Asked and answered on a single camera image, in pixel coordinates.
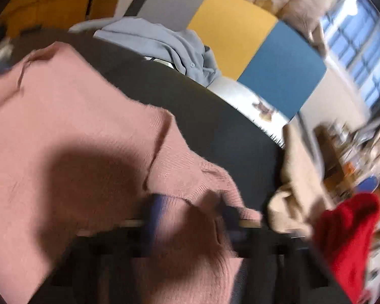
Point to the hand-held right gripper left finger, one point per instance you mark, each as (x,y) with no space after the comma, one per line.
(155,221)

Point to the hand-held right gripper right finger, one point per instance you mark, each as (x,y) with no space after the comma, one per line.
(232,228)

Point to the pink knit sweater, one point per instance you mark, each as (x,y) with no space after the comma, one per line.
(66,117)

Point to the beige garment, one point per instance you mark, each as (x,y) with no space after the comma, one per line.
(297,180)

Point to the red garment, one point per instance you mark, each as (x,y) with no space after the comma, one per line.
(345,237)

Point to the dark grey bed cover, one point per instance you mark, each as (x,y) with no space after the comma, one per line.
(209,117)

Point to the wooden shelf with clutter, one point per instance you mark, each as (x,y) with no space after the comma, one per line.
(335,155)

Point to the white printed pillow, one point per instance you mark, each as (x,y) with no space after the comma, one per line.
(237,95)

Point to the blue fan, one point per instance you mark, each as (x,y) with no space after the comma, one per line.
(367,183)

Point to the grey hoodie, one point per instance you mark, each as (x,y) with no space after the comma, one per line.
(152,41)

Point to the grey yellow blue headboard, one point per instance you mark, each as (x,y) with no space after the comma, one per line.
(234,28)

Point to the window with white frame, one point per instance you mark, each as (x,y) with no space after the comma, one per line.
(361,53)

